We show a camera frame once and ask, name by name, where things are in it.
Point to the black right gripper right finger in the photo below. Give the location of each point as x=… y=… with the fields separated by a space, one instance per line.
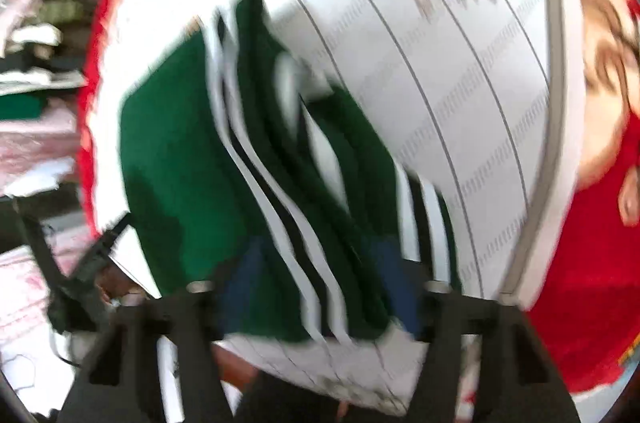
x=494 y=343

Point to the green white varsity jacket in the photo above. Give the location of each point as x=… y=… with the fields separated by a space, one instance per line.
x=238 y=162

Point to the stacked folded clothes pile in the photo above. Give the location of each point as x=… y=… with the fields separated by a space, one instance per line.
x=43 y=46

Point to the red floral blanket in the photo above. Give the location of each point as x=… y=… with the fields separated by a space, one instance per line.
x=595 y=227

